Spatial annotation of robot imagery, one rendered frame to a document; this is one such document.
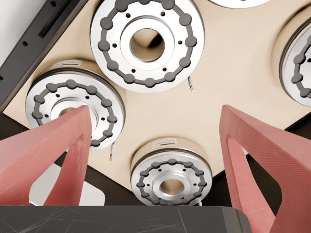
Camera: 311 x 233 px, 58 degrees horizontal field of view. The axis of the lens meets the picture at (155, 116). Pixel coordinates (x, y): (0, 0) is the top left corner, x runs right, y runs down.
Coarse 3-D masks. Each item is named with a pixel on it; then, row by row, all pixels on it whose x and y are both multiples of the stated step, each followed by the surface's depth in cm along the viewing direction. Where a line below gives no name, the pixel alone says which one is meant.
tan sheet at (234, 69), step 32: (96, 0) 26; (288, 0) 26; (64, 32) 27; (224, 32) 27; (256, 32) 27; (224, 64) 29; (256, 64) 29; (128, 96) 31; (160, 96) 31; (192, 96) 31; (224, 96) 31; (256, 96) 32; (288, 96) 32; (128, 128) 34; (160, 128) 34; (192, 128) 34; (96, 160) 37; (128, 160) 37
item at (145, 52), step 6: (132, 42) 26; (162, 42) 26; (132, 48) 25; (138, 48) 27; (144, 48) 28; (150, 48) 28; (156, 48) 27; (162, 48) 25; (138, 54) 26; (144, 54) 27; (150, 54) 27; (156, 54) 26
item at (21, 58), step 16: (48, 0) 16; (64, 0) 18; (80, 0) 16; (48, 16) 17; (64, 16) 17; (32, 32) 17; (48, 32) 17; (16, 48) 18; (32, 48) 18; (16, 64) 19; (32, 64) 19; (0, 80) 19; (16, 80) 19; (0, 96) 20
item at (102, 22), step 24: (120, 0) 23; (144, 0) 23; (168, 0) 23; (96, 24) 24; (120, 24) 24; (168, 24) 24; (192, 24) 24; (96, 48) 25; (192, 48) 25; (120, 72) 27; (144, 72) 26; (168, 72) 27; (192, 72) 26
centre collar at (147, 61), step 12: (132, 24) 23; (144, 24) 23; (156, 24) 23; (120, 36) 24; (132, 36) 24; (168, 36) 24; (120, 48) 24; (168, 48) 24; (132, 60) 25; (144, 60) 25; (156, 60) 25; (168, 60) 25
